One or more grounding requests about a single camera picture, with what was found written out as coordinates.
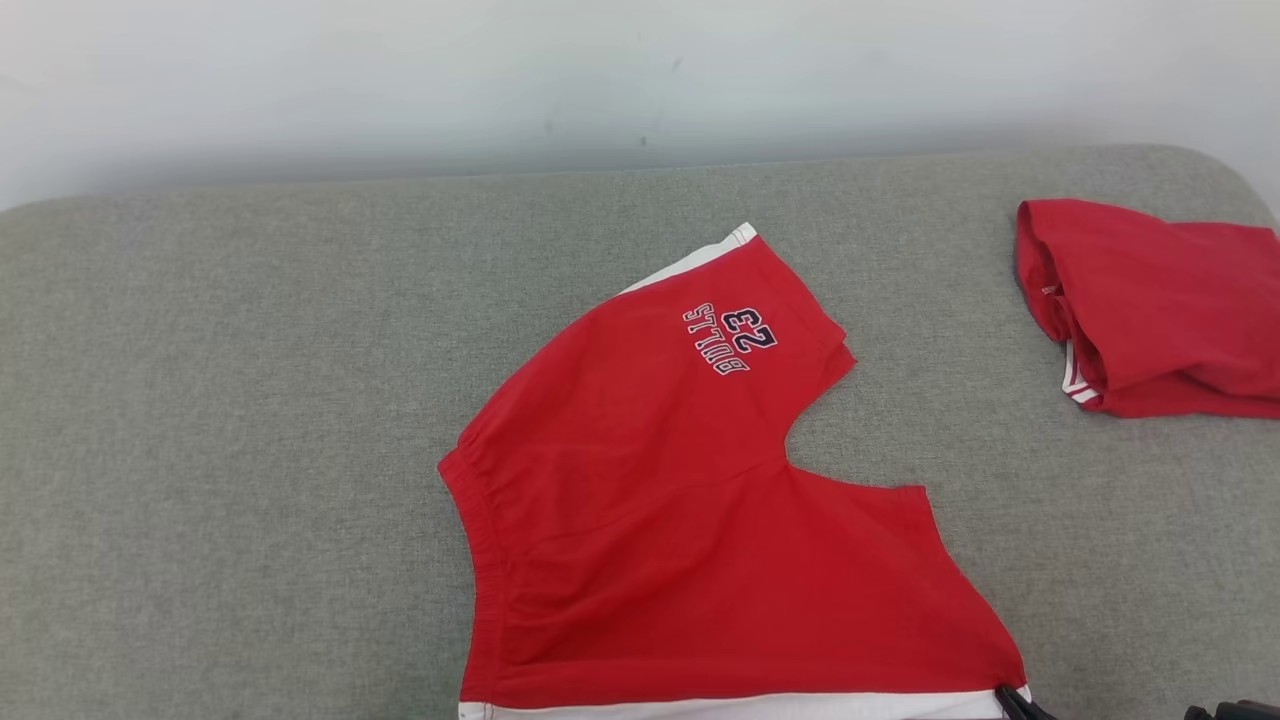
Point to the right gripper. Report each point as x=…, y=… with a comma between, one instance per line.
x=1240, y=712

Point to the red shorts with 23 print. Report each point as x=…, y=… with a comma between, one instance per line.
x=660, y=520

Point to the red shirt with white sleeves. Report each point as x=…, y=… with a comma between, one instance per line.
x=1160, y=310

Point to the grey fabric sofa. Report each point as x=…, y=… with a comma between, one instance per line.
x=250, y=400

